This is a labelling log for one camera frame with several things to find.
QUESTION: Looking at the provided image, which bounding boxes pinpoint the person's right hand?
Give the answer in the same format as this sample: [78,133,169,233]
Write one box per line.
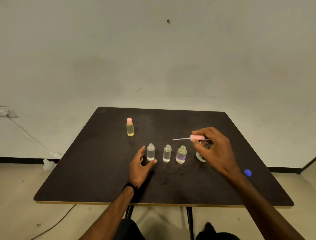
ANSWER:
[191,127,241,179]

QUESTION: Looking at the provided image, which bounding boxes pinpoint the person's left hand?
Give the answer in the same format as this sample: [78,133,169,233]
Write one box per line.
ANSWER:
[128,145,158,188]

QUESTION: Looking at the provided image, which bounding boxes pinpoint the large clear bottle blue label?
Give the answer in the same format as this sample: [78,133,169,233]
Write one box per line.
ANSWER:
[196,139,210,163]

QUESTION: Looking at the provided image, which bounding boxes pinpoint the small clear bottle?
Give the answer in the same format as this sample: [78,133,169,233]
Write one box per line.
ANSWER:
[163,144,172,163]
[147,143,155,162]

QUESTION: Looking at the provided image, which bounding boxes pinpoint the pink spray cap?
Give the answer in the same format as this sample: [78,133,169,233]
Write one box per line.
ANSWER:
[172,135,212,143]

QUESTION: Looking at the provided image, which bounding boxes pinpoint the small purple tinted bottle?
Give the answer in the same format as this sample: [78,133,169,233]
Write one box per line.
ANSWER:
[175,145,187,164]

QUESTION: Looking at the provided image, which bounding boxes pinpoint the person's left forearm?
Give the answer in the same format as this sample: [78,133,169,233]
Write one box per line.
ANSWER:
[79,187,135,240]

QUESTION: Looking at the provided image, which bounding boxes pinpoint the person's right forearm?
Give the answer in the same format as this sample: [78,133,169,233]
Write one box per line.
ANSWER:
[227,169,305,240]

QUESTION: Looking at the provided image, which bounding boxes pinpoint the person's black trousers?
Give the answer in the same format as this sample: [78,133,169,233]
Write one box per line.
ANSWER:
[113,219,241,240]

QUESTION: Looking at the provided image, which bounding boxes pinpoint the black wristband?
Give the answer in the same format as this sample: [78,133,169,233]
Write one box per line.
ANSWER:
[123,181,138,193]

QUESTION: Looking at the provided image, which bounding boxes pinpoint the white cable with adapter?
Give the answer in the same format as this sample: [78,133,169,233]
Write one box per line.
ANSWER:
[7,116,62,159]

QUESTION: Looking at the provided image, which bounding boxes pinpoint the black floor cable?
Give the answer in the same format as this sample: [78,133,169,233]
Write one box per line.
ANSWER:
[31,204,76,240]

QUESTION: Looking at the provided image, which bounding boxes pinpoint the white wall socket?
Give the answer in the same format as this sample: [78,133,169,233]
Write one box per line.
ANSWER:
[0,106,19,118]

